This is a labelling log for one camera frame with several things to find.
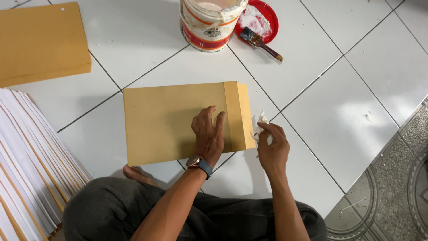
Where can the person's left hand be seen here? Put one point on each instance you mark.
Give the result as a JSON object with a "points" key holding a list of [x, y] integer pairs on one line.
{"points": [[209, 139]]}

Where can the person's right hand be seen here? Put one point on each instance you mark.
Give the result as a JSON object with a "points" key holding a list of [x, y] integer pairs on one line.
{"points": [[274, 152]]}

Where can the person's right fingers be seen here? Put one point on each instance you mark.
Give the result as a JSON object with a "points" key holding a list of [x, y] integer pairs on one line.
{"points": [[269, 132]]}

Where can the white cloth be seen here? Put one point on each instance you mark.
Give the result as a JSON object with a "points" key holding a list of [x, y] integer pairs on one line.
{"points": [[261, 129]]}

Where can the brown paper envelope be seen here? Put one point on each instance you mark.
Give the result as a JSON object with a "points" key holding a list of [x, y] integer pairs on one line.
{"points": [[180, 124]]}

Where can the red plastic lid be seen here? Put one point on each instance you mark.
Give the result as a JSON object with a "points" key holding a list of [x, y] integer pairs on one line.
{"points": [[259, 20]]}

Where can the white glue bucket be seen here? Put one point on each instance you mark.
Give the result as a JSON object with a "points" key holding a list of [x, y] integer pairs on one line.
{"points": [[209, 23]]}

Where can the patterned grey floor mat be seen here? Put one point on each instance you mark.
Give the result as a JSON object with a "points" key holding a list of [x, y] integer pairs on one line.
{"points": [[384, 187]]}

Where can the person's bare foot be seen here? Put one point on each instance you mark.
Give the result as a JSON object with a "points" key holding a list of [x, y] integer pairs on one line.
{"points": [[137, 174]]}

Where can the person's dark grey trousers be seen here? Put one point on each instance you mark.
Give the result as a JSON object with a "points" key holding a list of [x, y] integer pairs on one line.
{"points": [[110, 214]]}

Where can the fanned row of unfolded envelopes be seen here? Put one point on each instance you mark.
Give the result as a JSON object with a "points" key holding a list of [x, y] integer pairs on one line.
{"points": [[30, 167]]}

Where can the stack of brown envelopes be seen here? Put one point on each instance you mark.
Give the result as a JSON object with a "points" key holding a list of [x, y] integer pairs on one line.
{"points": [[40, 43]]}

